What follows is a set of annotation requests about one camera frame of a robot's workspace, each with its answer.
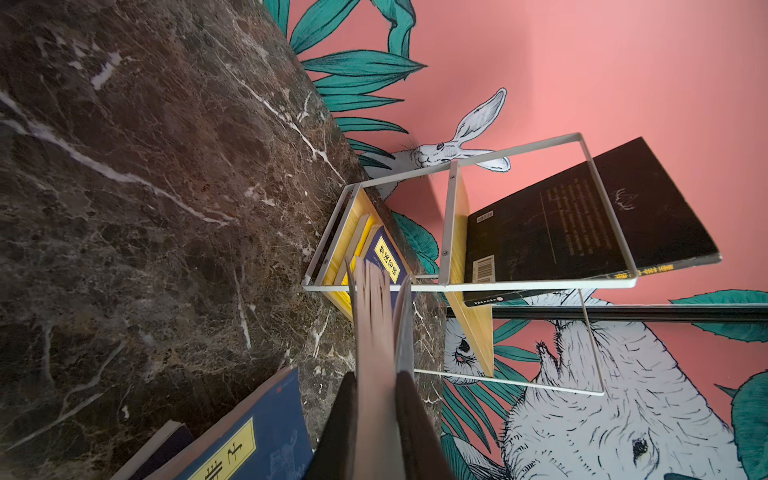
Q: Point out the black wolf cover book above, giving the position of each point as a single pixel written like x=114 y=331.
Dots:
x=384 y=348

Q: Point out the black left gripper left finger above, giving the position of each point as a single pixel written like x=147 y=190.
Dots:
x=334 y=456

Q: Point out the yellow book on shelf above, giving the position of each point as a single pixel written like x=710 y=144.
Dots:
x=342 y=299

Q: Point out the right black frame post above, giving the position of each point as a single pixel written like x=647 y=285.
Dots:
x=664 y=313

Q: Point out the wooden white-framed book shelf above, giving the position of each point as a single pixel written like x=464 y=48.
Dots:
x=453 y=266

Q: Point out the navy book yellow label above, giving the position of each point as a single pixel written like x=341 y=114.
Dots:
x=263 y=437
x=380 y=250

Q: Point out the dark brown leaning book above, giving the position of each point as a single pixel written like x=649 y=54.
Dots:
x=557 y=228

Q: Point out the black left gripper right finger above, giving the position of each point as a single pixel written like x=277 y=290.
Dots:
x=423 y=457

